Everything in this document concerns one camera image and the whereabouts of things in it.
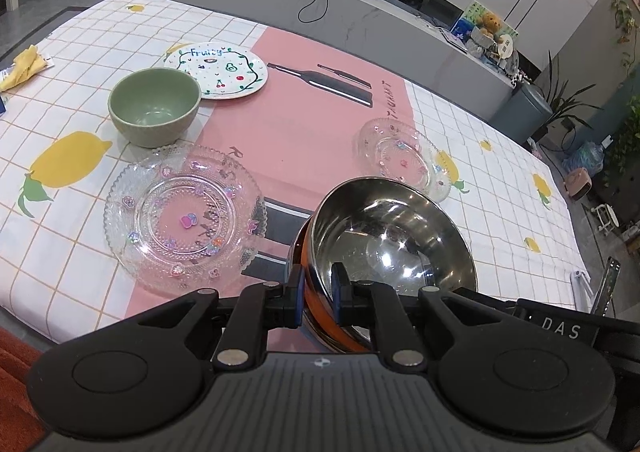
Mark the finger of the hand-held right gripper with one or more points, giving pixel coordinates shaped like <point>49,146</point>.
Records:
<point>555,327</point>
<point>608,287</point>

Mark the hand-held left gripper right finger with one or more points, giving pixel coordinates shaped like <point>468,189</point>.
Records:
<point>339,297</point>

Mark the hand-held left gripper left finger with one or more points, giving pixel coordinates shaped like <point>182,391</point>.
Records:
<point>300,297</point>

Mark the steel bowl with orange outside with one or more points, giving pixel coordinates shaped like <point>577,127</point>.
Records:
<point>390,232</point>

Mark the small clear glass plate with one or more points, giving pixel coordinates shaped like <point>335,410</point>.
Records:
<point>400,152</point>

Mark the small white stool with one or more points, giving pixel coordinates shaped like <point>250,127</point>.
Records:
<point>606,219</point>

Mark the pink space heater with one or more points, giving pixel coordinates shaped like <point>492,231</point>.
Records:
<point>577,184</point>

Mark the blue water jug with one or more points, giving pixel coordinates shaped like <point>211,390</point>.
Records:
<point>582,157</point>

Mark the large clear glass plate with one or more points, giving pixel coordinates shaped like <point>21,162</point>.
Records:
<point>190,222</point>

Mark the bushy green plant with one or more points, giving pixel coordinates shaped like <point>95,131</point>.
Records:
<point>625,142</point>

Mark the lemon print checked tablecloth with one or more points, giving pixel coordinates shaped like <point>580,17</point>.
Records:
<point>310,132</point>

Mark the long-leaf potted plant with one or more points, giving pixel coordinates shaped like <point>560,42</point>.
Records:
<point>567,102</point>

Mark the grey round trash can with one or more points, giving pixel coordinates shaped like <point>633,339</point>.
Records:
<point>522,112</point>

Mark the white plate with fruit drawings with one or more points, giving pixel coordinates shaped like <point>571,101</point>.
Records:
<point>227,67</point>

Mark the green ceramic bowl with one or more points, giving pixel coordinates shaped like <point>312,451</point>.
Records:
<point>152,105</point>

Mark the round white paper fan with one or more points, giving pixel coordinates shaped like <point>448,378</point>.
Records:
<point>505,48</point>

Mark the hanging vine plant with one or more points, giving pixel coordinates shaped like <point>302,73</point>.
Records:
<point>625,27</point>

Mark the white pot under teddy bear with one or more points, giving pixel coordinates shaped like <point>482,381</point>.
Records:
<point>480,42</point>

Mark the brown teddy bear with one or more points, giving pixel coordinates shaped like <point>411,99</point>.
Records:
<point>487,25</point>

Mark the orange fabric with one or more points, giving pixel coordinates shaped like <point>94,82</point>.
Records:
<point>17,382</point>

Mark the green picture card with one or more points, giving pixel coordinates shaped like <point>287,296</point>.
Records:
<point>475,11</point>

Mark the yellow cloth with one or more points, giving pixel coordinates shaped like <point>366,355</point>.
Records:
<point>25,67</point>

